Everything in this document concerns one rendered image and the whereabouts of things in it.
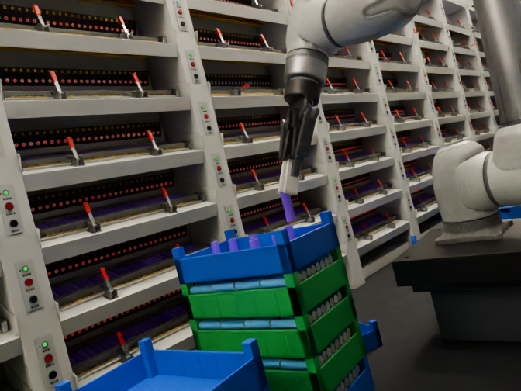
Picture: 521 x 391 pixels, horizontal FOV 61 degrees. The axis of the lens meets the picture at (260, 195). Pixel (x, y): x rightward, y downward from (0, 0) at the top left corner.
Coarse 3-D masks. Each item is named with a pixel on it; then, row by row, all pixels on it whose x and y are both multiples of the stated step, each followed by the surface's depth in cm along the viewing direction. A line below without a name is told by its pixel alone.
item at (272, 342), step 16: (336, 304) 91; (352, 304) 96; (192, 320) 98; (304, 320) 80; (320, 320) 85; (336, 320) 89; (352, 320) 94; (208, 336) 95; (224, 336) 93; (240, 336) 90; (256, 336) 88; (272, 336) 85; (288, 336) 83; (304, 336) 81; (320, 336) 84; (336, 336) 88; (272, 352) 86; (288, 352) 83; (304, 352) 81
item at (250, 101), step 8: (216, 88) 190; (224, 88) 193; (232, 88) 197; (248, 88) 204; (256, 88) 208; (264, 88) 213; (280, 88) 216; (216, 96) 165; (224, 96) 168; (232, 96) 171; (240, 96) 174; (248, 96) 178; (256, 96) 181; (264, 96) 185; (272, 96) 189; (280, 96) 192; (216, 104) 166; (224, 104) 168; (232, 104) 172; (240, 104) 175; (248, 104) 178; (256, 104) 182; (264, 104) 186; (272, 104) 189; (280, 104) 193
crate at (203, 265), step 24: (240, 240) 112; (264, 240) 107; (288, 240) 81; (312, 240) 88; (336, 240) 96; (192, 264) 95; (216, 264) 91; (240, 264) 87; (264, 264) 83; (288, 264) 80
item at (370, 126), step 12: (336, 120) 253; (348, 120) 263; (360, 120) 268; (372, 120) 261; (384, 120) 258; (336, 132) 219; (348, 132) 228; (360, 132) 237; (372, 132) 247; (384, 132) 257
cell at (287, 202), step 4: (280, 192) 90; (284, 196) 89; (288, 196) 90; (284, 200) 90; (288, 200) 89; (284, 204) 90; (288, 204) 89; (284, 208) 90; (288, 208) 89; (292, 208) 90; (288, 212) 89; (292, 212) 90; (288, 216) 89; (292, 216) 89; (288, 220) 90; (292, 220) 89
